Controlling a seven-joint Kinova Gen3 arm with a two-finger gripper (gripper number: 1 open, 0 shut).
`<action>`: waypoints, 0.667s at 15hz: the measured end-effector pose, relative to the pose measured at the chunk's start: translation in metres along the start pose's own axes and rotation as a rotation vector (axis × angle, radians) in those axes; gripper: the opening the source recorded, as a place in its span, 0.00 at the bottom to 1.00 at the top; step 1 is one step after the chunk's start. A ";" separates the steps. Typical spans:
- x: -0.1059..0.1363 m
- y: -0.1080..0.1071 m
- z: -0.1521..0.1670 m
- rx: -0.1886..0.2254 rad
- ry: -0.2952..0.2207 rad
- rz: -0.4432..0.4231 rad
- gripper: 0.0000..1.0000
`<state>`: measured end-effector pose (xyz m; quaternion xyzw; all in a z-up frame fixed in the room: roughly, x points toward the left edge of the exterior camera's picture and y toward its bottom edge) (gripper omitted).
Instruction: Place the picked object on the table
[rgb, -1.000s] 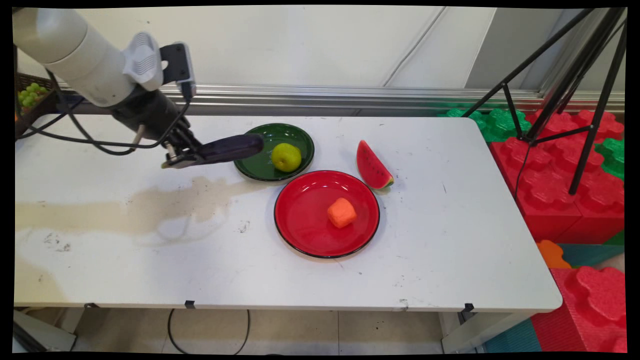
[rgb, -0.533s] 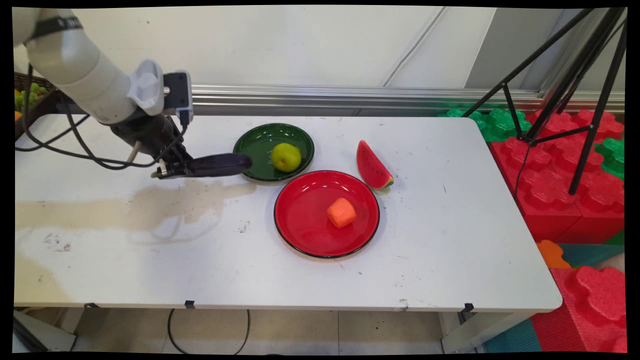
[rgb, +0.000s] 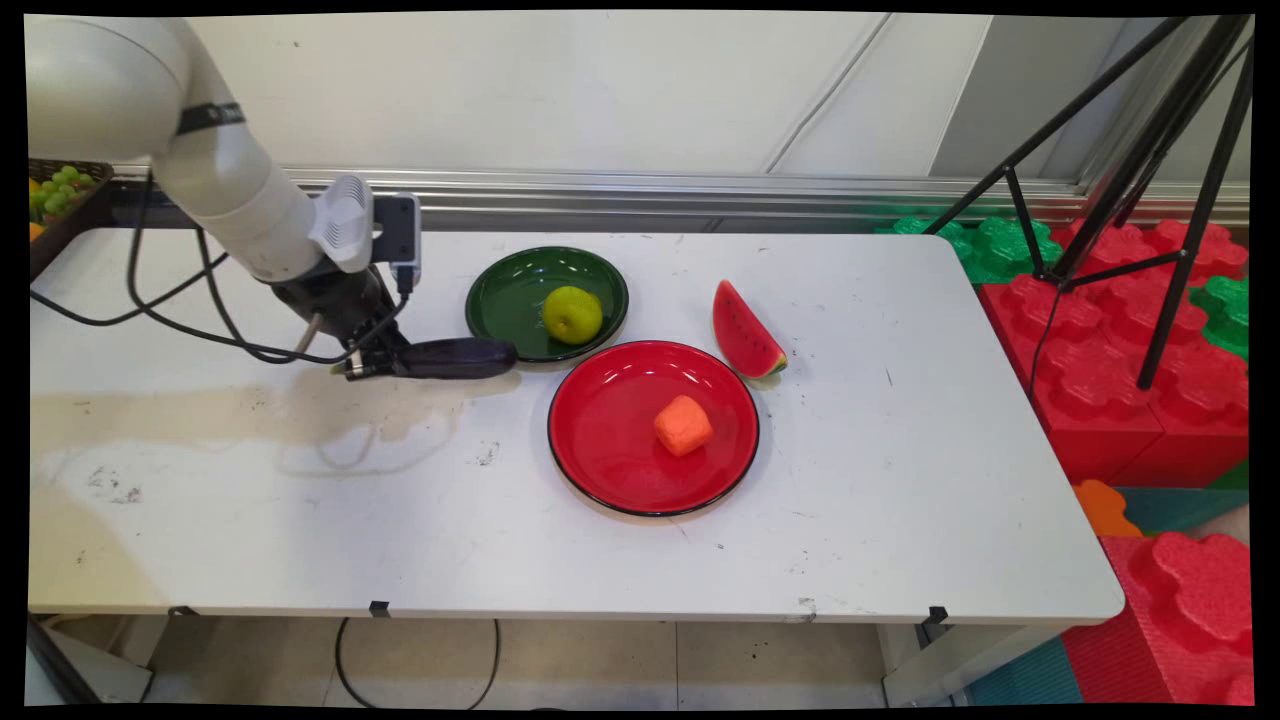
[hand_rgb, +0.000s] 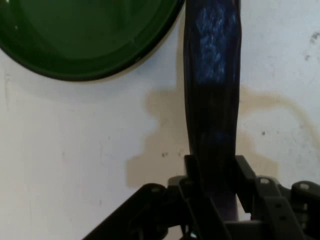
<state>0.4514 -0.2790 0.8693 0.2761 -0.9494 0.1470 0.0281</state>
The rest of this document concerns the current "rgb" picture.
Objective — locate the aluminium rail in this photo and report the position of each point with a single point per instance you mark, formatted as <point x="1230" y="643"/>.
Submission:
<point x="750" y="195"/>

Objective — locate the toy watermelon slice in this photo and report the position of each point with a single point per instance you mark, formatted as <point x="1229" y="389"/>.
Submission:
<point x="745" y="335"/>

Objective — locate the yellow-green toy apple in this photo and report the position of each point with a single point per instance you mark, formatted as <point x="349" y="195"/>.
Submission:
<point x="572" y="315"/>

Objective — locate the purple toy eggplant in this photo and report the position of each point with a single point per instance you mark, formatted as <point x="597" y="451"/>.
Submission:
<point x="460" y="358"/>

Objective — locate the large red foam block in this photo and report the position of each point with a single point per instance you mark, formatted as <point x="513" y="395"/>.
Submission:
<point x="1100" y="370"/>

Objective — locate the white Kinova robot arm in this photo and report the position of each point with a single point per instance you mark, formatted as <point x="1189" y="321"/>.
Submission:
<point x="230" y="195"/>

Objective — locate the red plate black rim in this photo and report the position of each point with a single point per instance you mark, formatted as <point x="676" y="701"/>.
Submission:
<point x="625" y="465"/>

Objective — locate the green foam block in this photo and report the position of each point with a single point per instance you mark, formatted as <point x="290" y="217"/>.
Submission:
<point x="1228" y="315"/>
<point x="1000" y="250"/>

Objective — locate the teal foam mat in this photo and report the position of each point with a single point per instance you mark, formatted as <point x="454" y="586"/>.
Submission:
<point x="1180" y="508"/>
<point x="1025" y="680"/>

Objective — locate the orange foam piece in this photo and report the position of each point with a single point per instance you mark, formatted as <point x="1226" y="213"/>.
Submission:
<point x="1103" y="508"/>

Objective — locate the dark green plate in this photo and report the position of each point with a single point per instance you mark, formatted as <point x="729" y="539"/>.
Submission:
<point x="510" y="305"/>

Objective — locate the dark brown basket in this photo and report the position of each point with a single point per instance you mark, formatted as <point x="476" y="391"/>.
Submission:
<point x="65" y="225"/>

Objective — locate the white ribbed camera mount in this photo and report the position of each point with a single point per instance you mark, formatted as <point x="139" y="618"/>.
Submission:
<point x="343" y="222"/>

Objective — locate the orange toy carrot chunk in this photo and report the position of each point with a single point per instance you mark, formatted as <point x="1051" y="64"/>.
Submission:
<point x="684" y="425"/>

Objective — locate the black tripod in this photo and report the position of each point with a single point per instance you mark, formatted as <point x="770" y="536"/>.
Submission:
<point x="1150" y="150"/>

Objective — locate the green toy grapes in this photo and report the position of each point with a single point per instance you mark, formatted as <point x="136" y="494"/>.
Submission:
<point x="60" y="188"/>

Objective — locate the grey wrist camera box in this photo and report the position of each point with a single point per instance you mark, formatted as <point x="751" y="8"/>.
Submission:
<point x="400" y="235"/>

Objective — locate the white table leg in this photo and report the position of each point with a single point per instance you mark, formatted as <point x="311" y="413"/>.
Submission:
<point x="940" y="665"/>
<point x="95" y="665"/>

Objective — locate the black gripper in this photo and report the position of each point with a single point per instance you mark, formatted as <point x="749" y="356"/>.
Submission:
<point x="335" y="305"/>

